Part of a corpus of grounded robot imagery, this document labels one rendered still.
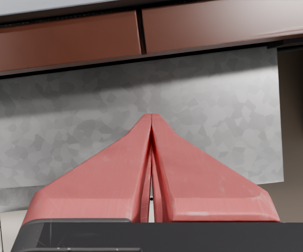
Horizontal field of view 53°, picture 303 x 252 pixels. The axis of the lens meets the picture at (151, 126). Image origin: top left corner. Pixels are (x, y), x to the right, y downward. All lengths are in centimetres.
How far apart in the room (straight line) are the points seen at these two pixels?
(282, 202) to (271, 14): 106
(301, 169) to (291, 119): 20
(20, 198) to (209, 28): 37
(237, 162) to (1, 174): 35
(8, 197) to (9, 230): 53
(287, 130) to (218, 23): 97
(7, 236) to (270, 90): 86
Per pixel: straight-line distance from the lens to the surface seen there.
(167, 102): 44
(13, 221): 103
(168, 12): 30
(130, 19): 30
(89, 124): 45
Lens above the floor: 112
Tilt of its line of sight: 80 degrees down
